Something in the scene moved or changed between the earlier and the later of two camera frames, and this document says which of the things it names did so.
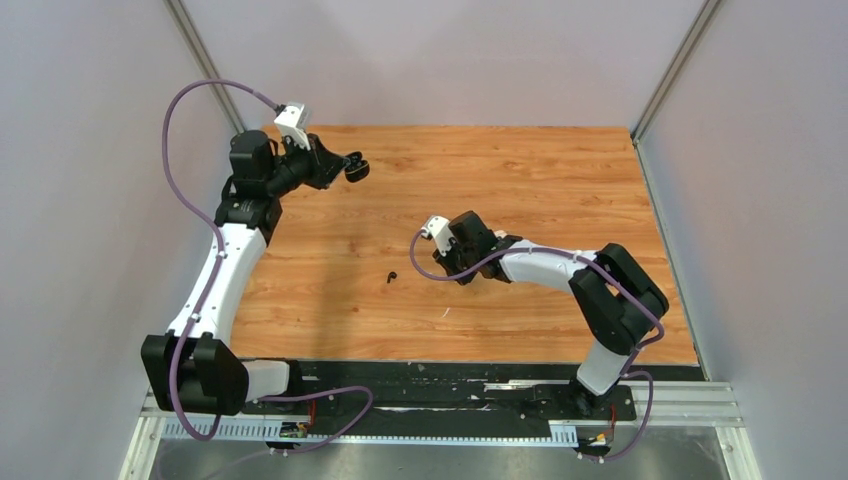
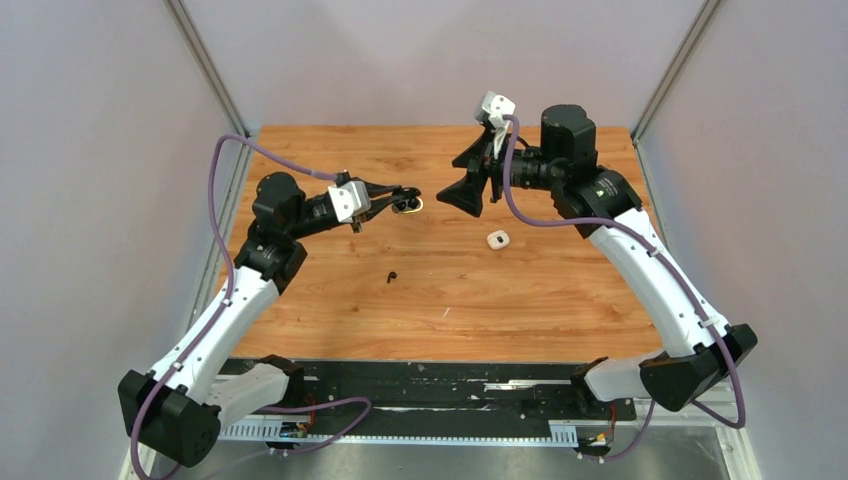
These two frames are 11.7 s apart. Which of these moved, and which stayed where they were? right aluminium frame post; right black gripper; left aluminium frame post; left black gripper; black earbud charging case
Moved: right black gripper; black earbud charging case; left black gripper
Stayed: right aluminium frame post; left aluminium frame post
